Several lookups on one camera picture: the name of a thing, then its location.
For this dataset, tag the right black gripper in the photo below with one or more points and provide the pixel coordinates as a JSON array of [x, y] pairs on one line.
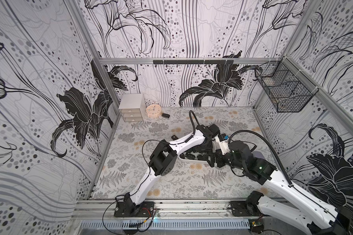
[[220, 158]]

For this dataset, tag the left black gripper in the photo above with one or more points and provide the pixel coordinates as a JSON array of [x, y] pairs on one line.
[[208, 145]]

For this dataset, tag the black car key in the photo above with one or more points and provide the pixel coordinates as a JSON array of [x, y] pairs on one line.
[[164, 115], [191, 156]]

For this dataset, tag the white rectangular storage box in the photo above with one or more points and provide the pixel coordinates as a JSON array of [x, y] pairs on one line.
[[202, 158]]

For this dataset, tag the black VW logo key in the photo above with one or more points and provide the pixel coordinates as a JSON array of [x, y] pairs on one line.
[[174, 137]]

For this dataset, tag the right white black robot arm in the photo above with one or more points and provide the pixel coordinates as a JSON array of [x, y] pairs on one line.
[[307, 213]]

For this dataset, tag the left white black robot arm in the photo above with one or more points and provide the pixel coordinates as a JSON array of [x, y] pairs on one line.
[[162, 161]]

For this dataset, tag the grey oval pad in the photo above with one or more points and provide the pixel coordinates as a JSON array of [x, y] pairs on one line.
[[258, 154]]

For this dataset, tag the peach round alarm clock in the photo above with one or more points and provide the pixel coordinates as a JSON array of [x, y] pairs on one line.
[[154, 111]]

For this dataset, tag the white mini drawer cabinet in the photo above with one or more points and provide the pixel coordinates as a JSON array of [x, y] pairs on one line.
[[132, 107]]

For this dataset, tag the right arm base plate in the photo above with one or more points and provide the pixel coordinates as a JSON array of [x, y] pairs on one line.
[[243, 209]]

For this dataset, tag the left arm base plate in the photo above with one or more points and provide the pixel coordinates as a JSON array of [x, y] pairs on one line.
[[127, 210]]

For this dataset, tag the black wire wall basket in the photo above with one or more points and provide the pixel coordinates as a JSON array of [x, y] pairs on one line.
[[283, 87]]

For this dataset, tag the white slotted cable duct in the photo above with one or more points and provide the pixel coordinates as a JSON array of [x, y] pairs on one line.
[[168, 224]]

